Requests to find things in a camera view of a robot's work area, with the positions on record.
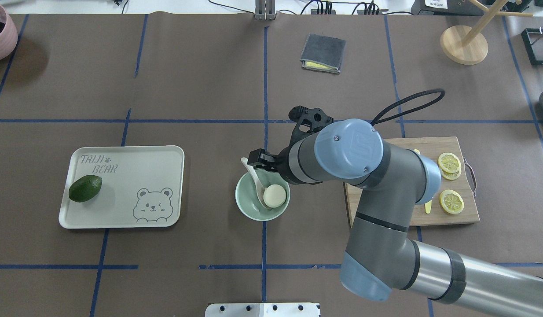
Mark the yellow sponge cloth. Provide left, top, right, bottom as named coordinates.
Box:
left=302, top=61, right=340, bottom=74

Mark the front lemon slice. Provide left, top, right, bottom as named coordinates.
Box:
left=438, top=152, right=461, bottom=174

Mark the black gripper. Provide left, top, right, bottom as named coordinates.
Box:
left=248, top=132, right=316, bottom=184

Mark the pink bowl with ice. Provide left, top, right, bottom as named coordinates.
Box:
left=0, top=6, right=18, bottom=60

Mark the light green bowl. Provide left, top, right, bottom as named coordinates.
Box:
left=235, top=170, right=291, bottom=221

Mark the wooden cutting board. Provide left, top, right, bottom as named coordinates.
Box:
left=343, top=136, right=481, bottom=229

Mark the white plastic spoon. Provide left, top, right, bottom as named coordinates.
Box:
left=241, top=157, right=271, bottom=210

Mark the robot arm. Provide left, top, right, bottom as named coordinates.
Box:
left=249, top=119, right=543, bottom=317

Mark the upper lemon slice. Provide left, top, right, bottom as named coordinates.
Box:
left=439, top=189, right=465, bottom=215

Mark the rear overlapped lemon slice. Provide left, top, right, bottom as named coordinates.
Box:
left=440, top=169, right=462, bottom=181

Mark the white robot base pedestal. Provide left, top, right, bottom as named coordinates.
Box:
left=205, top=302, right=321, bottom=317

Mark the wooden mug tree stand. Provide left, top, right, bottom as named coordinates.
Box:
left=439, top=0, right=533, bottom=66

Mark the dark tray with glasses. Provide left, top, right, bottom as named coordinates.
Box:
left=521, top=28, right=543, bottom=66

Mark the grey folded cloth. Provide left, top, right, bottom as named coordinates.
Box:
left=300, top=33, right=346, bottom=71

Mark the aluminium frame post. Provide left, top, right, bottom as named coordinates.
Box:
left=254, top=0, right=277, bottom=21

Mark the white bear tray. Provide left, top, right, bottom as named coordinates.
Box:
left=59, top=146, right=185, bottom=229

